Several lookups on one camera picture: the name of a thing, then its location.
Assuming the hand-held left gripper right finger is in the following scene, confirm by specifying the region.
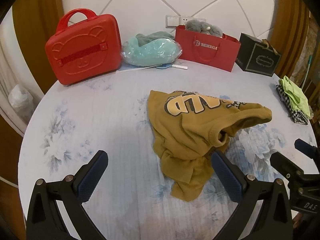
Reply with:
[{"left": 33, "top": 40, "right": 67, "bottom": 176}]
[{"left": 211, "top": 151, "right": 293, "bottom": 240}]

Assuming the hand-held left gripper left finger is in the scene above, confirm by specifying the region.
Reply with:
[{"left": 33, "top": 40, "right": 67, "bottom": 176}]
[{"left": 26, "top": 150, "right": 109, "bottom": 240}]

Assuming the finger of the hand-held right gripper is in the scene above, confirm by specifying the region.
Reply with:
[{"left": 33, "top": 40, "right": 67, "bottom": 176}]
[
  {"left": 294, "top": 139, "right": 320, "bottom": 159},
  {"left": 269, "top": 151, "right": 304, "bottom": 181}
]

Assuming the mustard yellow printed t-shirt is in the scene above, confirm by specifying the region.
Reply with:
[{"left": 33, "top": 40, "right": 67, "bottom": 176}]
[{"left": 147, "top": 89, "right": 273, "bottom": 202}]

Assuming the black white checkered garment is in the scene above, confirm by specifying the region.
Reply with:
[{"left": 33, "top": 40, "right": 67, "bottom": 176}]
[{"left": 276, "top": 84, "right": 310, "bottom": 125}]

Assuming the light green folded garment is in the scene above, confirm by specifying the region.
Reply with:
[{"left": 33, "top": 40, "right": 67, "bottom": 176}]
[{"left": 279, "top": 76, "right": 310, "bottom": 113}]

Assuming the teal pole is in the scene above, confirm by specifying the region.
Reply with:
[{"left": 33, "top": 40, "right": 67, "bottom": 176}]
[{"left": 301, "top": 55, "right": 313, "bottom": 90}]

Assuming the black gift bag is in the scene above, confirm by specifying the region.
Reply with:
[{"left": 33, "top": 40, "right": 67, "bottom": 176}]
[{"left": 235, "top": 32, "right": 282, "bottom": 77}]

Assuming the white plastic bag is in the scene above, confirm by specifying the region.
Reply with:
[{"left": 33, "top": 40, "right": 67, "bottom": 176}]
[{"left": 8, "top": 84, "right": 34, "bottom": 117}]

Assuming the white paper sheet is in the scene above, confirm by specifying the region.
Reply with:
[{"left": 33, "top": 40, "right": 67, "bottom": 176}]
[{"left": 116, "top": 64, "right": 160, "bottom": 73}]

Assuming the red paper gift bag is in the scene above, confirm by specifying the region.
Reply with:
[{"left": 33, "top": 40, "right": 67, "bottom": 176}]
[{"left": 175, "top": 25, "right": 242, "bottom": 72}]

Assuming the red bear-embossed suitcase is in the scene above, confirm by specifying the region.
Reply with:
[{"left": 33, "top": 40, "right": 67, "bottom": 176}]
[{"left": 45, "top": 8, "right": 123, "bottom": 87}]

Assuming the teal pillow in plastic bag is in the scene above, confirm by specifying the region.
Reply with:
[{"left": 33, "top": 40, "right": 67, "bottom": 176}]
[{"left": 121, "top": 35, "right": 183, "bottom": 68}]

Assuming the grey plush toy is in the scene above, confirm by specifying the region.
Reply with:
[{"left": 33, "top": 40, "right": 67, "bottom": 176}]
[{"left": 184, "top": 19, "right": 224, "bottom": 37}]

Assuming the grey-green cloth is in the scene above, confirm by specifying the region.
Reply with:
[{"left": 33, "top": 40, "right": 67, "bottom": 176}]
[{"left": 135, "top": 31, "right": 175, "bottom": 47}]

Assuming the white wall socket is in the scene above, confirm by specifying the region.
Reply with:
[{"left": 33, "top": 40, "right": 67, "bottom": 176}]
[{"left": 179, "top": 16, "right": 207, "bottom": 27}]

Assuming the white wall switch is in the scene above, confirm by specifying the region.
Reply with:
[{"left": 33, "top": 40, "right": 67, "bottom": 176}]
[{"left": 165, "top": 15, "right": 180, "bottom": 28}]

